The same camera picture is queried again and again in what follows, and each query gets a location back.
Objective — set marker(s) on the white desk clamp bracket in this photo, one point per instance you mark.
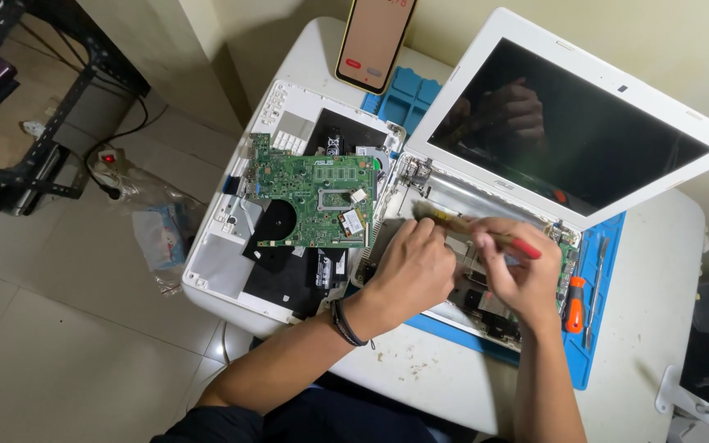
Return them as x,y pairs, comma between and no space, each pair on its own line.
677,394

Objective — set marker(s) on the blue repair mat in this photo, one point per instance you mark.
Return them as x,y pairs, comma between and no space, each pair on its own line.
582,363

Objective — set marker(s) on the person's dark trousers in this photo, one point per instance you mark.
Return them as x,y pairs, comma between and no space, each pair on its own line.
330,418

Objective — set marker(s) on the green laptop motherboard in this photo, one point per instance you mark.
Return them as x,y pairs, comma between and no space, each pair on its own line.
305,184

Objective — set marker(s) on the white open laptop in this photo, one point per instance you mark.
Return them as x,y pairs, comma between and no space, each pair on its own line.
576,135

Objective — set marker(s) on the clear plastic bag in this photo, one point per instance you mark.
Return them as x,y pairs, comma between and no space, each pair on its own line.
160,237

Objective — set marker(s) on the phone in yellow case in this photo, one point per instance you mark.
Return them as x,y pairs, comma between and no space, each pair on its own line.
374,37

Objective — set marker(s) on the metal spudger tool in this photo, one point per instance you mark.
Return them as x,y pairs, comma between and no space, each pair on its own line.
594,289

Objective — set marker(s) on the person's left hand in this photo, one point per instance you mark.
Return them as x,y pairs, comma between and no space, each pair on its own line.
410,277

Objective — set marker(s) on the white power strip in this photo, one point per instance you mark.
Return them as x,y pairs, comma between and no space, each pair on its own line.
108,161

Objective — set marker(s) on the person's right hand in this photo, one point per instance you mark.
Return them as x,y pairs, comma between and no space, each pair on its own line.
524,280

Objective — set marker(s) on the black metal rack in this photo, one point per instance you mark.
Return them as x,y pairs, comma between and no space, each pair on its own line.
53,117

